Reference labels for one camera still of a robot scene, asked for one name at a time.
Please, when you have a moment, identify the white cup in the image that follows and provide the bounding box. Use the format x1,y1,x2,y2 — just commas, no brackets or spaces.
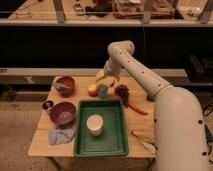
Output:
87,114,104,136

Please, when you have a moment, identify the green plastic tray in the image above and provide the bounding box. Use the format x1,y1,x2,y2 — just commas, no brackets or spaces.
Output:
73,99,129,157

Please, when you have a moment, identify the corn cob with husk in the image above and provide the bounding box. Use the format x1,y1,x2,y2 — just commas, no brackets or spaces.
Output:
131,130,156,154

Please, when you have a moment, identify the wooden table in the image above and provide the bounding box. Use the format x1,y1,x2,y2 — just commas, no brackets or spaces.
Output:
27,75,178,171

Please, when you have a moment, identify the small dark metal cup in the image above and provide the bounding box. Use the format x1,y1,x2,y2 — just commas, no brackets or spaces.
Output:
42,100,54,111

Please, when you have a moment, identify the blue grey lid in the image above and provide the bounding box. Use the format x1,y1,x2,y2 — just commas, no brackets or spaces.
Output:
97,84,108,98

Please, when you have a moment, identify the brown grape bunch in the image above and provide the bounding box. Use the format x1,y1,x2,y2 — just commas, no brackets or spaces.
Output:
114,84,129,106

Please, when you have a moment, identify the orange fruit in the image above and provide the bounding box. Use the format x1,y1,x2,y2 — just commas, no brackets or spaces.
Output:
88,84,97,97

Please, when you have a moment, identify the orange carrot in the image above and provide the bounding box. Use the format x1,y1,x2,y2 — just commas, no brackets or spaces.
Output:
128,101,148,115

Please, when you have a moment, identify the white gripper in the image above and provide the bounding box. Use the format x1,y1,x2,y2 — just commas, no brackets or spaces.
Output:
96,59,121,81

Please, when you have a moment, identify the black box right background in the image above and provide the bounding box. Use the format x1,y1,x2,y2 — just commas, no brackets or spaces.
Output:
185,55,213,82

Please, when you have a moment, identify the purple bowl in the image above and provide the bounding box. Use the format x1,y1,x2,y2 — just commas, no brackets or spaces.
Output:
50,102,76,125

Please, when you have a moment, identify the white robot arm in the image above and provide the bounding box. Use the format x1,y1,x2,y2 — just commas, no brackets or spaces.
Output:
96,40,209,171

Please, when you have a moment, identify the blue item in red bowl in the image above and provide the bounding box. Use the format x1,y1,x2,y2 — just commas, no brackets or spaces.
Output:
53,82,69,91

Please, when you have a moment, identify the grey blue towel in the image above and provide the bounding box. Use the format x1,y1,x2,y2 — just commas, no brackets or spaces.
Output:
48,127,75,145

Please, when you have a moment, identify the red brown bowl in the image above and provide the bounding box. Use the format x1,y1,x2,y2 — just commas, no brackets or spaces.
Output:
53,76,75,97

